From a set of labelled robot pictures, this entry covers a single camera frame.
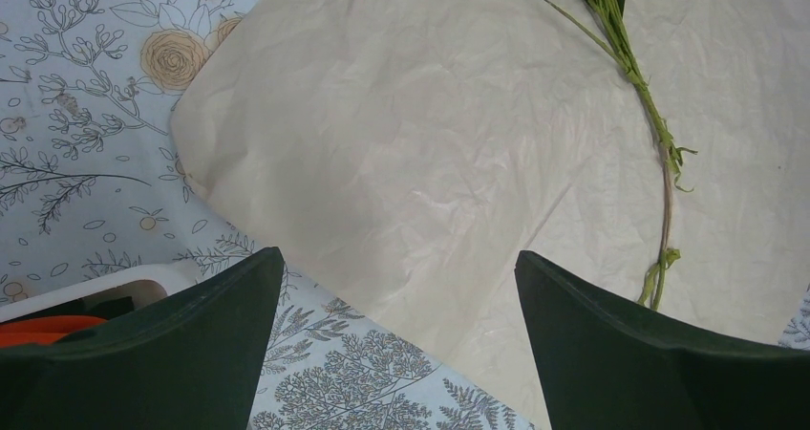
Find peach wrapping paper sheet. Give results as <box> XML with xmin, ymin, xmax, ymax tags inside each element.
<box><xmin>171</xmin><ymin>0</ymin><xmax>809</xmax><ymax>427</ymax></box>

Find floral patterned table mat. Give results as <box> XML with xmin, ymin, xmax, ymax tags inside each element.
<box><xmin>1</xmin><ymin>0</ymin><xmax>809</xmax><ymax>429</ymax></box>

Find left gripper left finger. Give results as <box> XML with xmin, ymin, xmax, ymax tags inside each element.
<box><xmin>1</xmin><ymin>247</ymin><xmax>285</xmax><ymax>429</ymax></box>

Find white plastic basket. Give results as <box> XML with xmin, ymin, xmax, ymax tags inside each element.
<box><xmin>1</xmin><ymin>261</ymin><xmax>204</xmax><ymax>323</ymax></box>

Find orange cloth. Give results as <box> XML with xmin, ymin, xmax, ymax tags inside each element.
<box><xmin>1</xmin><ymin>315</ymin><xmax>107</xmax><ymax>348</ymax></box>

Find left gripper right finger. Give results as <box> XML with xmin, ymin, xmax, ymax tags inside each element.
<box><xmin>515</xmin><ymin>250</ymin><xmax>809</xmax><ymax>429</ymax></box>

